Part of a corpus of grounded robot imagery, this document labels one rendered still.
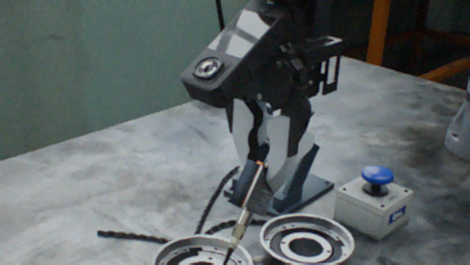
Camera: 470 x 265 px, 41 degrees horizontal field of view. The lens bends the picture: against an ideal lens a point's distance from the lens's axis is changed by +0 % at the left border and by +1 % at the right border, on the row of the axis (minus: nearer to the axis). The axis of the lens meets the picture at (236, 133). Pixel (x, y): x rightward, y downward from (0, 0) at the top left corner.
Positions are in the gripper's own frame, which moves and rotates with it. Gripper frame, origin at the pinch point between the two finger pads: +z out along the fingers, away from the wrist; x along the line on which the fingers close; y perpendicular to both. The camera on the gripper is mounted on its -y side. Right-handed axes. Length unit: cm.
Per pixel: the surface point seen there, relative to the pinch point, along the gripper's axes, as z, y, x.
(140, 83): 58, 116, 154
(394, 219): 11.1, 20.3, -6.0
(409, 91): 13, 71, 17
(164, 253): 10.0, -5.8, 7.7
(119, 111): 68, 105, 154
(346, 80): 13, 68, 30
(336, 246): 10.4, 9.2, -4.7
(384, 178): 6.1, 20.3, -4.0
